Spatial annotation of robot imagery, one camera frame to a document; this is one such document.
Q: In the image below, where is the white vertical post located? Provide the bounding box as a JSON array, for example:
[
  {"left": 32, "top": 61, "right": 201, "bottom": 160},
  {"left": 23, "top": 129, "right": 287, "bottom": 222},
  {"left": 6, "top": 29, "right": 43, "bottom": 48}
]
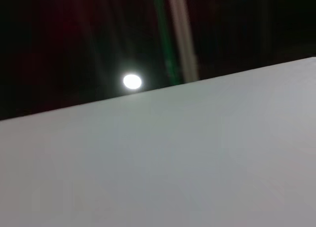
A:
[{"left": 167, "top": 0, "right": 199, "bottom": 81}]

